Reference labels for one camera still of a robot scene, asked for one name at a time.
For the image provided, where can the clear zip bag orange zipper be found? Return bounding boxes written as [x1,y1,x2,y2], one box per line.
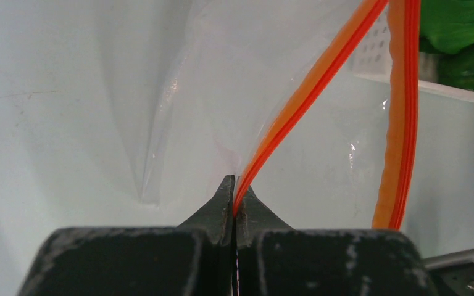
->
[94,0,422,232]

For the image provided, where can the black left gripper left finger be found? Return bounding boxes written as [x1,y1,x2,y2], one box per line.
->
[18,175,235,295]

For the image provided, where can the green bok choy toy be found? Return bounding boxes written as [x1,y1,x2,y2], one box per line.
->
[420,1,474,91]

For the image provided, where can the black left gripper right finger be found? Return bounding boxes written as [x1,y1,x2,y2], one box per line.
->
[236,189,437,295]

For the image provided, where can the white perforated plastic basket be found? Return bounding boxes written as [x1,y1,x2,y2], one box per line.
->
[351,7,474,103]

